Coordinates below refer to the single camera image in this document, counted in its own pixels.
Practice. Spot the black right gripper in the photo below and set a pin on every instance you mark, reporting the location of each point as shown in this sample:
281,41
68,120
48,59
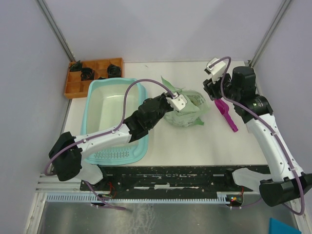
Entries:
211,87

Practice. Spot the green cat litter bag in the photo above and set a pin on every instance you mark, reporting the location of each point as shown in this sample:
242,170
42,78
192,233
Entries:
196,107

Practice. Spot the black round part in tray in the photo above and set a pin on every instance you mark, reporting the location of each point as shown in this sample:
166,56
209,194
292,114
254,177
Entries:
114,71

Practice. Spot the black mounting base plate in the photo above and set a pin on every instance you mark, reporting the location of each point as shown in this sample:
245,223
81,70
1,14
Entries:
185,182

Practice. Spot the orange wooden compartment tray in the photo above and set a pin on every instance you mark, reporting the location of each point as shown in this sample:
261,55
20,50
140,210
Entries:
75,88

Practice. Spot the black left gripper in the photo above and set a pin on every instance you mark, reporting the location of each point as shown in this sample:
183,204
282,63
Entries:
163,97

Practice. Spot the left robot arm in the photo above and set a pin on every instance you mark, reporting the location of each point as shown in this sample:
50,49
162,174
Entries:
68,153

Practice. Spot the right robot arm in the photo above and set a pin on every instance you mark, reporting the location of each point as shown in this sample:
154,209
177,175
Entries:
286,180

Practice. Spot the black ring part in tray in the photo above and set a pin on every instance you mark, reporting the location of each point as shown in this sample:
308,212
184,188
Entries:
87,74

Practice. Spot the teal plastic litter box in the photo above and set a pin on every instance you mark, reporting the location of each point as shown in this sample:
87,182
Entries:
104,109

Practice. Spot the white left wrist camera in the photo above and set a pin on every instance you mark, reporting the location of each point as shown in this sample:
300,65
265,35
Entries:
178,102

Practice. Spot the magenta plastic litter scoop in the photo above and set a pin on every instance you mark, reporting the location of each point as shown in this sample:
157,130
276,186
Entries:
224,110

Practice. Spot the blue foam pad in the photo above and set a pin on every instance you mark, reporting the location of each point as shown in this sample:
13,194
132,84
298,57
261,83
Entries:
277,227

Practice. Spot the small circuit board with LEDs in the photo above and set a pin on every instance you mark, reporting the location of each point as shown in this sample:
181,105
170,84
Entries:
236,200

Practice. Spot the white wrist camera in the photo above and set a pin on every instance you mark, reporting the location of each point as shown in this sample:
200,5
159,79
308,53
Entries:
215,71
178,102

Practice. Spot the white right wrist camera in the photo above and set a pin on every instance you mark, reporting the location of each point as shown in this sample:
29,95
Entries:
215,71

